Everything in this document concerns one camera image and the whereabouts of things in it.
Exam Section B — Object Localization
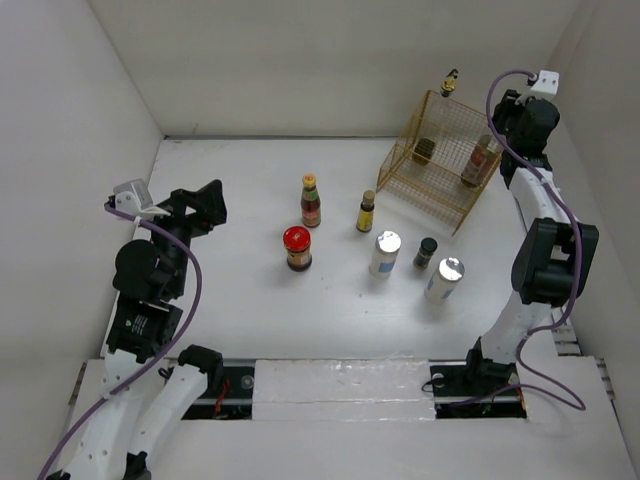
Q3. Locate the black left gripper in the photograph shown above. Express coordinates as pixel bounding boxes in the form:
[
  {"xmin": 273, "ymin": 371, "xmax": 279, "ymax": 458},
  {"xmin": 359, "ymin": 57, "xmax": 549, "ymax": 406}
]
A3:
[{"xmin": 141, "ymin": 178, "xmax": 226, "ymax": 295}]

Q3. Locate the clear bottle black cap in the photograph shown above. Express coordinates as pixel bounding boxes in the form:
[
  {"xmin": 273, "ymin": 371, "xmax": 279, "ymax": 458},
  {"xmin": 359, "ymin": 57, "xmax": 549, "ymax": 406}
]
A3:
[{"xmin": 460, "ymin": 134, "xmax": 501, "ymax": 189}]

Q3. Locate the red lid sauce jar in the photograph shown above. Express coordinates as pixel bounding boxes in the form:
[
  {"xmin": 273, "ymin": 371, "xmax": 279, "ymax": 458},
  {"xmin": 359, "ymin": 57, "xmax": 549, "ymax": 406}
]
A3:
[{"xmin": 283, "ymin": 226, "xmax": 312, "ymax": 272}]

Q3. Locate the tall sauce bottle yellow cap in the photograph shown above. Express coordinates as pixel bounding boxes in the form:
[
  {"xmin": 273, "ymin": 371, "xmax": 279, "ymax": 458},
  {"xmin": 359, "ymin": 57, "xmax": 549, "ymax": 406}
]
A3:
[{"xmin": 301, "ymin": 174, "xmax": 321, "ymax": 228}]

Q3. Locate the glass oil bottle gold spout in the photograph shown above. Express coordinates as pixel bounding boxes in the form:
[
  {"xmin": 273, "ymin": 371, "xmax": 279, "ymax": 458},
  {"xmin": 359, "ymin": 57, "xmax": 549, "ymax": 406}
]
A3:
[{"xmin": 411, "ymin": 69, "xmax": 459, "ymax": 166}]

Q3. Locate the small yellow label bottle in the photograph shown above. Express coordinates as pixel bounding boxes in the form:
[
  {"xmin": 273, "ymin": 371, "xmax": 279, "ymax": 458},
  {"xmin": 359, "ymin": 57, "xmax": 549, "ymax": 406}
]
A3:
[{"xmin": 356, "ymin": 190, "xmax": 375, "ymax": 233}]

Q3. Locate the white shaker silver lid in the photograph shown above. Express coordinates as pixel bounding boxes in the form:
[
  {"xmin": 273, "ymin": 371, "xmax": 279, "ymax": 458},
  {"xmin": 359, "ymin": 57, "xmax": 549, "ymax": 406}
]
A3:
[
  {"xmin": 424, "ymin": 257, "xmax": 465, "ymax": 304},
  {"xmin": 369, "ymin": 230, "xmax": 402, "ymax": 279}
]

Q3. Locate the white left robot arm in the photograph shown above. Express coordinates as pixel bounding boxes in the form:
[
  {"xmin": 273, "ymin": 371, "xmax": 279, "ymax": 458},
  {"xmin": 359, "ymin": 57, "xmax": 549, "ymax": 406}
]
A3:
[{"xmin": 39, "ymin": 179, "xmax": 227, "ymax": 479}]

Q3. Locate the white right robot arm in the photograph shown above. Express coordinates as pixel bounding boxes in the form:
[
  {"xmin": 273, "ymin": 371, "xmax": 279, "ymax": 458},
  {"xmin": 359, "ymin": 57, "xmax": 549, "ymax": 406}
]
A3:
[{"xmin": 462, "ymin": 89, "xmax": 599, "ymax": 395}]

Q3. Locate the small dark spice jar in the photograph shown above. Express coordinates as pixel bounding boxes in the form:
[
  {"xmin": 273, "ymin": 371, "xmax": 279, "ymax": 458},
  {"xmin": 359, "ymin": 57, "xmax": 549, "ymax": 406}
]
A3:
[{"xmin": 413, "ymin": 237, "xmax": 438, "ymax": 270}]

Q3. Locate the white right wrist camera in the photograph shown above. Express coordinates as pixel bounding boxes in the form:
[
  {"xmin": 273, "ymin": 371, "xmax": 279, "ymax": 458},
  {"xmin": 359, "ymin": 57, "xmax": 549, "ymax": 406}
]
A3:
[{"xmin": 526, "ymin": 70, "xmax": 560, "ymax": 101}]

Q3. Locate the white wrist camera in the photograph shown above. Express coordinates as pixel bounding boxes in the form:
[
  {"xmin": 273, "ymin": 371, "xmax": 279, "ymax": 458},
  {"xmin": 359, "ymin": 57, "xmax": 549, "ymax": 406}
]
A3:
[
  {"xmin": 107, "ymin": 179, "xmax": 170, "ymax": 220},
  {"xmin": 526, "ymin": 70, "xmax": 560, "ymax": 101}
]

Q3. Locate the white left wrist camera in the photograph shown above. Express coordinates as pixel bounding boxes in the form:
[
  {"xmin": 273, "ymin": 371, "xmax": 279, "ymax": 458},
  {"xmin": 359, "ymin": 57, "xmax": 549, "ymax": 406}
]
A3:
[{"xmin": 107, "ymin": 179, "xmax": 170, "ymax": 220}]

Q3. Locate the gold wire rack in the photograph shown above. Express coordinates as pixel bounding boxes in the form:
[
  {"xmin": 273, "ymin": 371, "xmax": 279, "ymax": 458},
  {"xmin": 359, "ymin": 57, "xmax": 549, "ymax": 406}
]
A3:
[{"xmin": 376, "ymin": 90, "xmax": 502, "ymax": 234}]

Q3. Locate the metal base rail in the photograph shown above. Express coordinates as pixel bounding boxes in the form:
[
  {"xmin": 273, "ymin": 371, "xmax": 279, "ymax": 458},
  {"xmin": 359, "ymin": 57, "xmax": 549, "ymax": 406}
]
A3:
[{"xmin": 169, "ymin": 357, "xmax": 529, "ymax": 421}]

